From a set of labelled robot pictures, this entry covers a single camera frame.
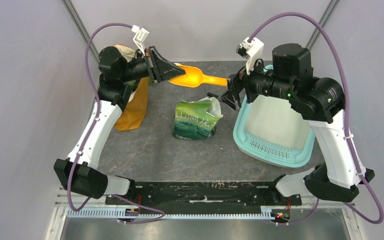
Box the aluminium frame post right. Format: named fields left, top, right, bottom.
left=304, top=0, right=341, bottom=51

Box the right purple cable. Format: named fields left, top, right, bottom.
left=247, top=12, right=384, bottom=226

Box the yellow plastic scoop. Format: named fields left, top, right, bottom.
left=169, top=64, right=228, bottom=88

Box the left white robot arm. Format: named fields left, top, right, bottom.
left=53, top=44, right=186, bottom=204

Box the aluminium frame post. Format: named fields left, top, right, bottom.
left=304, top=0, right=341, bottom=51
left=61, top=0, right=99, bottom=62

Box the black bag clip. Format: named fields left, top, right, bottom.
left=207, top=92, right=220, bottom=99

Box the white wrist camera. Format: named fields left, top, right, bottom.
left=236, top=37, right=265, bottom=75
left=131, top=25, right=150, bottom=54

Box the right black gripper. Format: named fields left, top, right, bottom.
left=217, top=51, right=296, bottom=111

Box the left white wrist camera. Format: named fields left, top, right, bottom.
left=131, top=25, right=150, bottom=54

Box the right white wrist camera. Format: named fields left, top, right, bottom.
left=236, top=37, right=265, bottom=75

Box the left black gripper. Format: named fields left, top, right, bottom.
left=119, top=46, right=185, bottom=84

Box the purple cable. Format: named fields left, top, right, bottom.
left=66, top=22, right=167, bottom=225
left=247, top=12, right=384, bottom=226

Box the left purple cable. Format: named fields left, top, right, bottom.
left=66, top=22, right=167, bottom=225

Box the green litter bag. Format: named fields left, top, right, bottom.
left=172, top=96, right=223, bottom=140

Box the aluminium frame post left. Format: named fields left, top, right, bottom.
left=61, top=0, right=99, bottom=62

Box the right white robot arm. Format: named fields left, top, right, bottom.
left=222, top=43, right=375, bottom=205

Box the slotted cable duct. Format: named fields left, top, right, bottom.
left=65, top=206, right=273, bottom=220

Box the brown paper grocery bag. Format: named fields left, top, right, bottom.
left=109, top=43, right=150, bottom=132

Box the teal litter box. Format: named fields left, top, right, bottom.
left=233, top=64, right=316, bottom=169

